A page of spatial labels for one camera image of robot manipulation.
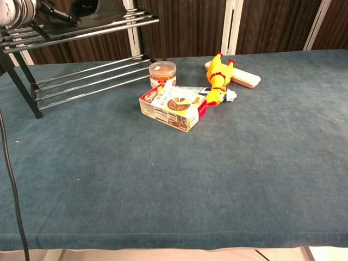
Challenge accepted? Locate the blue white toothpaste tube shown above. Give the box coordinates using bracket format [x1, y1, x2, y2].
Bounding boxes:
[187, 86, 238, 104]

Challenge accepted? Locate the white red cake box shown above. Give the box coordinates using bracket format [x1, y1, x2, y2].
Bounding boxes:
[139, 83, 208, 133]

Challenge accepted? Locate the blue table cloth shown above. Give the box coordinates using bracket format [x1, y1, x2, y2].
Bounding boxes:
[0, 48, 348, 251]

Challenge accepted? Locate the black chrome shoe rack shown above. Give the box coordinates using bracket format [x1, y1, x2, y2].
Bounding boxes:
[0, 0, 168, 120]

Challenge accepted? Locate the clear round snack jar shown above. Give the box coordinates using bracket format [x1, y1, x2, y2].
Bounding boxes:
[148, 60, 177, 89]

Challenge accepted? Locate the white oblong plastic case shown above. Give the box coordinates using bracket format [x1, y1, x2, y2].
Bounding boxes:
[204, 60, 262, 89]

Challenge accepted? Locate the black sandal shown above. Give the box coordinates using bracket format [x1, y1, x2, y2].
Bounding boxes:
[43, 0, 128, 31]

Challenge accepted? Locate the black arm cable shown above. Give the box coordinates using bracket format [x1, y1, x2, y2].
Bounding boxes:
[0, 108, 30, 261]

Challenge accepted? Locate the white metal frame post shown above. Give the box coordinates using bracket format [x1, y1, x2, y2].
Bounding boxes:
[221, 0, 245, 57]
[302, 0, 333, 52]
[9, 50, 35, 66]
[121, 0, 145, 60]

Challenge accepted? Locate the yellow rubber chicken toy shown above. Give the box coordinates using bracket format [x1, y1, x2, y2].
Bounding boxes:
[205, 52, 235, 107]

